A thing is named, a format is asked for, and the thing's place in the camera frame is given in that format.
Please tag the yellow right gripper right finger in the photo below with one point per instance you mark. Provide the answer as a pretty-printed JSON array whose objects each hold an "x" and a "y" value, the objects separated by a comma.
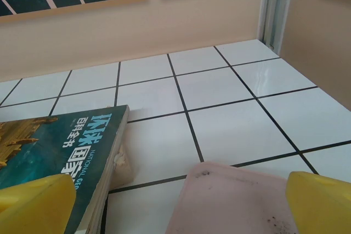
[{"x": 323, "y": 209}]

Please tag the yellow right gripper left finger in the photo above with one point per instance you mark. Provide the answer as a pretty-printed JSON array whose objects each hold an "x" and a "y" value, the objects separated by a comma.
[{"x": 33, "y": 209}]

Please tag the teal National Geographic book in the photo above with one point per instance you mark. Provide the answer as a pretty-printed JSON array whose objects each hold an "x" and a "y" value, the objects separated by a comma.
[{"x": 55, "y": 149}]

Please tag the pink pencil case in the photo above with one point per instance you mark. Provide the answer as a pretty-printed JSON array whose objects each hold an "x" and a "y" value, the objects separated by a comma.
[{"x": 233, "y": 204}]

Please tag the aluminium corner post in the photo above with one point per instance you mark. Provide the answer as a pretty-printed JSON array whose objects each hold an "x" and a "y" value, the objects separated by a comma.
[{"x": 274, "y": 6}]

